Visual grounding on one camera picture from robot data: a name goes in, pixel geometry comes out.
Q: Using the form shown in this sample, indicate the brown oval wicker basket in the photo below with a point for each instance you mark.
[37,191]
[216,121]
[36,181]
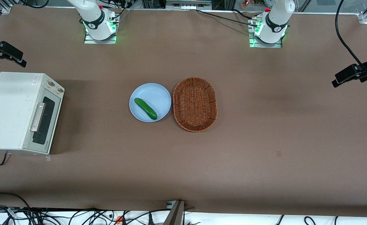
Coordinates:
[195,104]

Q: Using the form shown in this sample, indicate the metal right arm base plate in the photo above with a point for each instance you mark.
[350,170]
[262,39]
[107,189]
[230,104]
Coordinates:
[91,41]

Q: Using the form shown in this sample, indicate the round oven control knob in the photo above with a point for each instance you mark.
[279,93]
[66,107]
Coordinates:
[59,90]
[50,83]

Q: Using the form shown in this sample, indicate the small metal mast bracket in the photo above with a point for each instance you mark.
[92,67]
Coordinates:
[170,204]

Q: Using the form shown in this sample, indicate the red warning sticker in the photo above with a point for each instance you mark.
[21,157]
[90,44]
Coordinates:
[36,79]

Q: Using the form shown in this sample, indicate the grey camera mast post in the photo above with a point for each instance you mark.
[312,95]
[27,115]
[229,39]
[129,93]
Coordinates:
[175,215]

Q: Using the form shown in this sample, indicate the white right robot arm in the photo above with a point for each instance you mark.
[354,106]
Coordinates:
[91,15]

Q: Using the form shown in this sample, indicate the light blue round plate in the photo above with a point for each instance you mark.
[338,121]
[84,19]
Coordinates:
[155,97]

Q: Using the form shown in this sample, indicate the grey power strip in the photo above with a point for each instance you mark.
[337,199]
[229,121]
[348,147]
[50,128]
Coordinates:
[188,6]

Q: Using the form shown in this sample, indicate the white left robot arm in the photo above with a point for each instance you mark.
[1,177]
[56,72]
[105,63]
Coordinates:
[277,18]

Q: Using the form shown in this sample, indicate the clear tape piece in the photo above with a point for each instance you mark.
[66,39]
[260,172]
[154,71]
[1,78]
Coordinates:
[48,157]

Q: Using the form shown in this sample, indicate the brown table cover mat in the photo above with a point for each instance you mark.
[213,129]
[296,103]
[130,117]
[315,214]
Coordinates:
[264,140]

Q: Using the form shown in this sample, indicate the green cucumber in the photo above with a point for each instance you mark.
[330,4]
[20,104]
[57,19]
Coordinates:
[146,108]

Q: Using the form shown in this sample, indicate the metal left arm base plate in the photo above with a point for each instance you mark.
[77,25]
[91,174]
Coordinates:
[255,45]

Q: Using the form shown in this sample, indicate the white toaster oven body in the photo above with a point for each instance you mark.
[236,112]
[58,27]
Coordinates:
[11,106]

